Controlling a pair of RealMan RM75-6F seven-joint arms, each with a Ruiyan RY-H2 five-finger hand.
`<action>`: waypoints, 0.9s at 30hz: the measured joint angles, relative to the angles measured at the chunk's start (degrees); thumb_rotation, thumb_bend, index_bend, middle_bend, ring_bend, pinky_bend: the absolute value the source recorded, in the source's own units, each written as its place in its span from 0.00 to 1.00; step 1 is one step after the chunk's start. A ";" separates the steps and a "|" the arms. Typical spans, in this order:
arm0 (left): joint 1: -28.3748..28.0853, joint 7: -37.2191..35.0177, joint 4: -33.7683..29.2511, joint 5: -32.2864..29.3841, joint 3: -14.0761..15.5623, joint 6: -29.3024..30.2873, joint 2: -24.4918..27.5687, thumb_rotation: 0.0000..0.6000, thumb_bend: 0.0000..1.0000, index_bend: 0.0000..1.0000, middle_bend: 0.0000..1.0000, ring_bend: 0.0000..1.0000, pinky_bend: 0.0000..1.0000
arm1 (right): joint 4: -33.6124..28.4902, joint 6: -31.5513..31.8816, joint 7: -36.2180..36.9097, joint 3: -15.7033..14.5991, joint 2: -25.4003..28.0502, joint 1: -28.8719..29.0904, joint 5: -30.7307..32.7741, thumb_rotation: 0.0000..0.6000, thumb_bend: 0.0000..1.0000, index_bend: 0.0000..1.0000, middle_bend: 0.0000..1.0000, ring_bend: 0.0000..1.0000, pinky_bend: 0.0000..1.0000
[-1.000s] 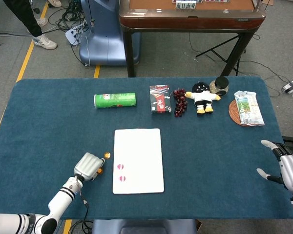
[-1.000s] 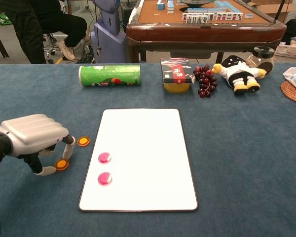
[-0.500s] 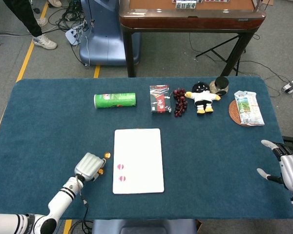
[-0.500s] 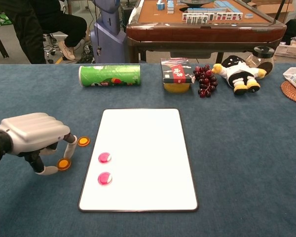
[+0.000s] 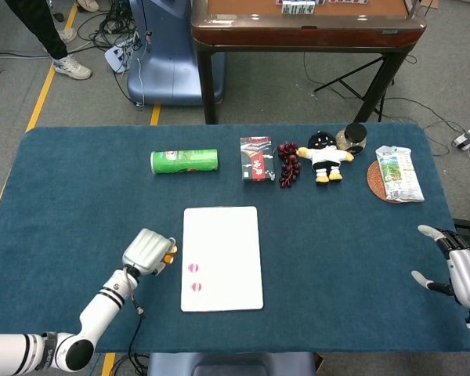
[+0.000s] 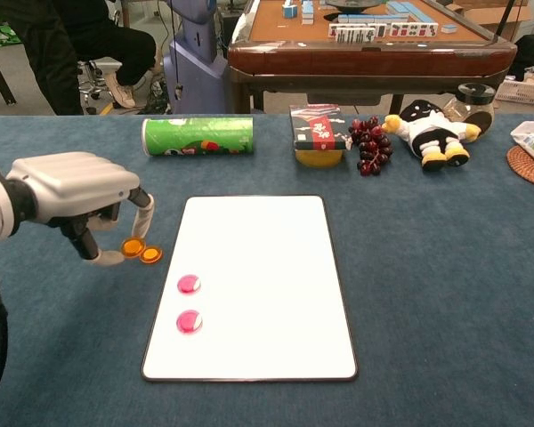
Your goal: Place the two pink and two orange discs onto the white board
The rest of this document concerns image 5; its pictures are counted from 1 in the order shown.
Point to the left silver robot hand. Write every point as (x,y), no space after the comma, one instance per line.
(147,248)

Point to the pink disc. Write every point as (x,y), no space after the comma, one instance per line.
(196,287)
(193,268)

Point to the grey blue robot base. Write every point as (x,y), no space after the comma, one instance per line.
(231,364)

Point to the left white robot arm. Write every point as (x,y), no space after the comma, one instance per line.
(102,305)

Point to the white rectangular board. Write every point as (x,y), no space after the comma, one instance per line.
(227,243)

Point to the green chips can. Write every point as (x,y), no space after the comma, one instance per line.
(185,161)

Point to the white green snack bag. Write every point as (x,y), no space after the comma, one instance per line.
(399,174)

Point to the brown woven coaster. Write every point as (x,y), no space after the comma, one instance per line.
(376,182)

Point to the blue felt table cloth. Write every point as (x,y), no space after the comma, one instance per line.
(337,254)

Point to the dark printed card box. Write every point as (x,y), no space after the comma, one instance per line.
(257,160)

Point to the dark red grape bunch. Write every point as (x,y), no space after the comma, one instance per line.
(289,164)

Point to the glass jar black lid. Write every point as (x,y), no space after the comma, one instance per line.
(354,137)

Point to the black white plush doll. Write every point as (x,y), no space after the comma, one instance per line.
(326,156)

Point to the blue machine stand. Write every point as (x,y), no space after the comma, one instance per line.
(168,58)

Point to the white floor socket box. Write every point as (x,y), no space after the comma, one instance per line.
(117,55)

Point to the standing person black trousers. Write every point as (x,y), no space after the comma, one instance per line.
(43,27)

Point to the brown mahjong table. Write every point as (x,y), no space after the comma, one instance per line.
(309,31)

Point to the mahjong tile row dark print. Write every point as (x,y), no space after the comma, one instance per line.
(297,8)

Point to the mahjong tile row red print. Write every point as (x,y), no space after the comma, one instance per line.
(346,1)

